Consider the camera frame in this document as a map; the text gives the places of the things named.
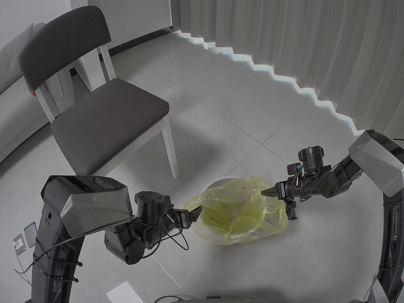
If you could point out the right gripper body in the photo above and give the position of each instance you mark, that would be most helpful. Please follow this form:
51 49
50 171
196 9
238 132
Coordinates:
288 189

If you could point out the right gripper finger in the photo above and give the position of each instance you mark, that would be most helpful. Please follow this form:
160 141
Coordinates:
270 193

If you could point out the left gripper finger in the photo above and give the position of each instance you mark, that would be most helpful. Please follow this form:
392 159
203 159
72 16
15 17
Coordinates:
194 219
195 212

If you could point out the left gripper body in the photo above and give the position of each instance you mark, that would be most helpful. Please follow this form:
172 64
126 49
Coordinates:
180 219

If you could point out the yellow plastic bag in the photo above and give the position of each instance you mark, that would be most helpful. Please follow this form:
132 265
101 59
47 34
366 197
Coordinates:
240 207

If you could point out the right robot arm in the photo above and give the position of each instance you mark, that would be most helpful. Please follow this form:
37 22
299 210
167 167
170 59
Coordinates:
375 159

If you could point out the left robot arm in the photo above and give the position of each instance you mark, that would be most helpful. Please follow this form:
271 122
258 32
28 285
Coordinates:
79 207

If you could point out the white trash bin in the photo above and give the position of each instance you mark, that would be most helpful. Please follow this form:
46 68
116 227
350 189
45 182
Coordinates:
221 181

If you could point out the grey cushioned white chair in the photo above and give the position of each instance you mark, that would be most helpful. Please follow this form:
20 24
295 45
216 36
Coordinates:
107 118

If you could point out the white curtain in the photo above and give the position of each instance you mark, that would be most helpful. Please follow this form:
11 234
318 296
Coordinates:
299 27

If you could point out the bed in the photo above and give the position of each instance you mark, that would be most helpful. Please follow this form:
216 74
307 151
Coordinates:
15 118

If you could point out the white pillow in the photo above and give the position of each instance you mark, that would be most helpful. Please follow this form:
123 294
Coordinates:
14 55

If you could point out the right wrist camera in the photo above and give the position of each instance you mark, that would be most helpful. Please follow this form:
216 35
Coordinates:
293 169

